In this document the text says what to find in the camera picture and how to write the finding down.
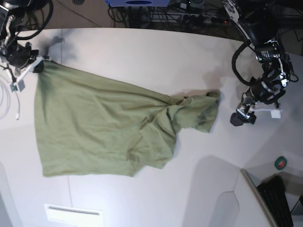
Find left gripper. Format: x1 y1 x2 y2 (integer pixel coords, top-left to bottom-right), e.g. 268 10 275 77
230 77 285 127

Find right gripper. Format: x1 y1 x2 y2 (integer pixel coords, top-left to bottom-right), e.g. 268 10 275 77
0 42 51 83

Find green t-shirt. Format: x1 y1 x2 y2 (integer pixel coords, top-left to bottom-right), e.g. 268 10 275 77
34 61 221 177

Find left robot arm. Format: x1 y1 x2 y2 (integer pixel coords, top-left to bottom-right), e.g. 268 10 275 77
222 0 299 126

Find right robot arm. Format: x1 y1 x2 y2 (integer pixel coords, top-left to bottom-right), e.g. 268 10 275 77
0 0 54 84

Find green tape roll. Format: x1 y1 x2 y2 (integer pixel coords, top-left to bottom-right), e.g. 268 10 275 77
274 156 287 171

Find black keyboard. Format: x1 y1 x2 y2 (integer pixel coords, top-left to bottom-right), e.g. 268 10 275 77
257 175 294 227

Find grey laptop edge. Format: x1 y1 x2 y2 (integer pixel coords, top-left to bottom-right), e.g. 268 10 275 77
241 169 277 227

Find black power strip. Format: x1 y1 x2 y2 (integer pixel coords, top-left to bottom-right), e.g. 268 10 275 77
182 14 229 26

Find white table slot plate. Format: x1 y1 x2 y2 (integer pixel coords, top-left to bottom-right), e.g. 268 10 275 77
45 204 104 227

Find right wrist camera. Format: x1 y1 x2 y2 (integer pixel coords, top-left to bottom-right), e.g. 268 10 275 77
9 80 25 92

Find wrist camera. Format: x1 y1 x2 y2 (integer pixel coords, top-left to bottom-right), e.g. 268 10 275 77
9 80 25 92
253 108 282 119

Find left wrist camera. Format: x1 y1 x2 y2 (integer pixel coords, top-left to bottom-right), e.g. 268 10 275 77
253 108 282 119

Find white cable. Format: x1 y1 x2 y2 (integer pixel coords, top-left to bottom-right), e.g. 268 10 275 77
0 79 20 121

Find black floor cables left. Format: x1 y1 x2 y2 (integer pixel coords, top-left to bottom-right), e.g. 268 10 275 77
14 0 54 31

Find black floor cables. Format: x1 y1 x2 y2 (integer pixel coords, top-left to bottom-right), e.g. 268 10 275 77
14 0 54 31
272 0 303 48

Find black floor cables right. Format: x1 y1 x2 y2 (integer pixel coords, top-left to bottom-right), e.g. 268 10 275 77
272 0 303 48

